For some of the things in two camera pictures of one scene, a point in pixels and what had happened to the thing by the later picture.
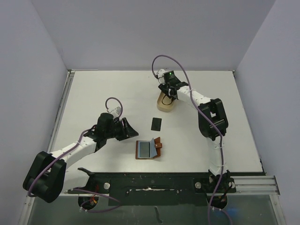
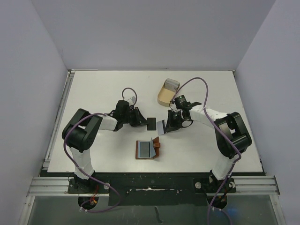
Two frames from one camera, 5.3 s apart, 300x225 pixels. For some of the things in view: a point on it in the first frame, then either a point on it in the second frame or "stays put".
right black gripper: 168,88 → 173,119
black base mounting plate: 156,189 stays put
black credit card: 156,125 → 151,123
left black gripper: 130,131 → 139,119
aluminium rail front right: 255,185 stays put
